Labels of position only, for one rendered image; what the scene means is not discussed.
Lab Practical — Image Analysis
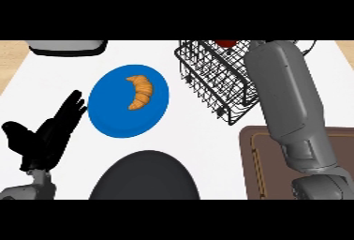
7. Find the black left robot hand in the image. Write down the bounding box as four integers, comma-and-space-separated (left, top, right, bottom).
0, 89, 88, 173

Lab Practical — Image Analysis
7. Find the brown tray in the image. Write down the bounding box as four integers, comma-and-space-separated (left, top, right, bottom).
237, 125, 354, 201

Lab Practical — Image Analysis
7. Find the red can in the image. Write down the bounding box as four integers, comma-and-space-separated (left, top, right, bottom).
213, 40, 238, 49

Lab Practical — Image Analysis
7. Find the blue oval plate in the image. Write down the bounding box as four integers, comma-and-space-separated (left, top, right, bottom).
87, 64, 169, 139

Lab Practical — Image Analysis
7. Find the golden croissant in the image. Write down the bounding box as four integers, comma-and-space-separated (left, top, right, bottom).
123, 74, 153, 112

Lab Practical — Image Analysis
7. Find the dark grey oval plate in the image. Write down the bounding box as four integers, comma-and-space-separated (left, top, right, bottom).
87, 149, 202, 201

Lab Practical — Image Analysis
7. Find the grey and black appliance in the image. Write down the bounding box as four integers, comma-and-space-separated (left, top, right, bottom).
25, 40, 109, 57

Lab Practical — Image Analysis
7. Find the black wire tiered basket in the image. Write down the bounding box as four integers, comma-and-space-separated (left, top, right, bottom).
172, 40, 318, 127

